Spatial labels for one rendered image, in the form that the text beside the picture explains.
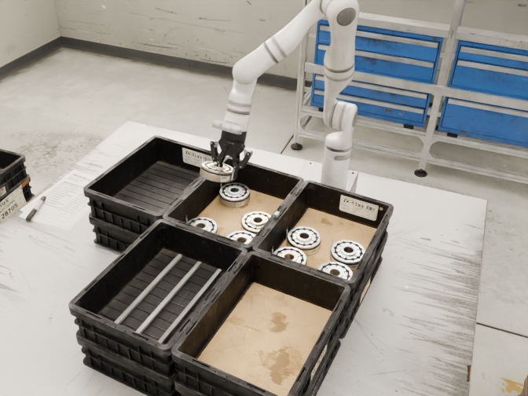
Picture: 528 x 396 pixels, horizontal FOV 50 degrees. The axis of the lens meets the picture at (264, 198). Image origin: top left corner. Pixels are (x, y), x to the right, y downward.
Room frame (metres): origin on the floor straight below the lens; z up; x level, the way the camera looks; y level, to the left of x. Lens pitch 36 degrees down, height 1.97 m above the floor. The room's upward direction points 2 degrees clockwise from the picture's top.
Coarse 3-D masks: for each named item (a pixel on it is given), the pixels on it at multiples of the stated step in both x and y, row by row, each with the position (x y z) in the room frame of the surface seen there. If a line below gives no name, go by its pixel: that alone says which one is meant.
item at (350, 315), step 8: (376, 256) 1.31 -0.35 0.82; (376, 264) 1.36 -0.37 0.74; (368, 272) 1.24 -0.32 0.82; (376, 272) 1.35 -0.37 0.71; (360, 296) 1.19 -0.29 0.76; (352, 304) 1.10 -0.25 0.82; (360, 304) 1.21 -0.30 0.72; (344, 312) 1.07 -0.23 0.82; (352, 312) 1.13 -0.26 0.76; (352, 320) 1.14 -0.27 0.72; (344, 328) 1.10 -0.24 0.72; (344, 336) 1.08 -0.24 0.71
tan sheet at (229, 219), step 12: (252, 192) 1.60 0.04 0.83; (216, 204) 1.53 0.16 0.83; (252, 204) 1.53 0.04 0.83; (264, 204) 1.54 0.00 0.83; (276, 204) 1.54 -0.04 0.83; (204, 216) 1.46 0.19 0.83; (216, 216) 1.46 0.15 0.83; (228, 216) 1.47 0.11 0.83; (240, 216) 1.47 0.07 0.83; (228, 228) 1.40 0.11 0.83; (240, 228) 1.41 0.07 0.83
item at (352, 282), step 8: (304, 184) 1.52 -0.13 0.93; (312, 184) 1.53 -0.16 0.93; (320, 184) 1.52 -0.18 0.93; (296, 192) 1.47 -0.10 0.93; (344, 192) 1.48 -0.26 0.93; (352, 192) 1.48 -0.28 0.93; (368, 200) 1.45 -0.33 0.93; (376, 200) 1.44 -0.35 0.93; (288, 208) 1.39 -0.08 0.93; (392, 208) 1.41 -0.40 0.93; (280, 216) 1.35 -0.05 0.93; (384, 216) 1.36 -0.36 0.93; (272, 224) 1.31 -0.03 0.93; (384, 224) 1.33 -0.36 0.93; (264, 232) 1.27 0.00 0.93; (376, 232) 1.29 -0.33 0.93; (376, 240) 1.25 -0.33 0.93; (256, 248) 1.20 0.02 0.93; (368, 248) 1.21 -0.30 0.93; (272, 256) 1.17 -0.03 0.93; (280, 256) 1.17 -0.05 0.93; (368, 256) 1.19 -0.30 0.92; (296, 264) 1.14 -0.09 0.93; (320, 272) 1.11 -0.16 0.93; (360, 272) 1.12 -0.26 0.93; (344, 280) 1.08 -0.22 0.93; (352, 280) 1.08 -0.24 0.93; (352, 288) 1.08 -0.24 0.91
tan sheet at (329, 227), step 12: (312, 216) 1.48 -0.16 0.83; (324, 216) 1.48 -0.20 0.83; (336, 216) 1.49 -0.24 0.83; (312, 228) 1.42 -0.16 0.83; (324, 228) 1.42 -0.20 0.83; (336, 228) 1.42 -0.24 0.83; (348, 228) 1.43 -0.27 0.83; (360, 228) 1.43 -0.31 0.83; (372, 228) 1.43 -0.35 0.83; (324, 240) 1.36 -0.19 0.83; (336, 240) 1.36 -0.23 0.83; (360, 240) 1.37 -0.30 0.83; (324, 252) 1.30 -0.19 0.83; (312, 264) 1.25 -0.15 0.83
